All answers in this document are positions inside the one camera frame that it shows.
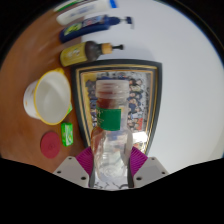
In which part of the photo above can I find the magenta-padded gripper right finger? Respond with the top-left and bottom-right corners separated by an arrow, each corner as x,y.
127,146 -> 169,189

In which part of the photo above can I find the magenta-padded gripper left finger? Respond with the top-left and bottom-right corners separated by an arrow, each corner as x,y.
53,146 -> 97,189

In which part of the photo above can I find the clear green-labelled plastic bottle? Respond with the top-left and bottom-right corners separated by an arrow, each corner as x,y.
89,78 -> 134,191

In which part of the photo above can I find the flat round red coaster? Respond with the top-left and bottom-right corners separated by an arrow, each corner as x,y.
40,131 -> 62,159

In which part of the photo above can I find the small green pack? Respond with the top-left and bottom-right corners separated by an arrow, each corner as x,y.
60,122 -> 75,148
65,103 -> 74,117

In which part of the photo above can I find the framed group photo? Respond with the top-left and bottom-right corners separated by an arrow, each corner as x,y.
70,59 -> 163,156

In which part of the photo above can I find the white yellow-rimmed cup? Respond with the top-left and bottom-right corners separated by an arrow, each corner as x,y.
22,67 -> 73,126

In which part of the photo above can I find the amber pump bottle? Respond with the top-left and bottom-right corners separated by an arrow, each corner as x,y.
59,40 -> 125,68

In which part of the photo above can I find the dark blue pump bottle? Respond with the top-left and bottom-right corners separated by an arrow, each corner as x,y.
59,14 -> 134,44

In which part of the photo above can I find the white blue-capped lotion bottle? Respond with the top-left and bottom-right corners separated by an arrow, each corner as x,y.
55,0 -> 118,26

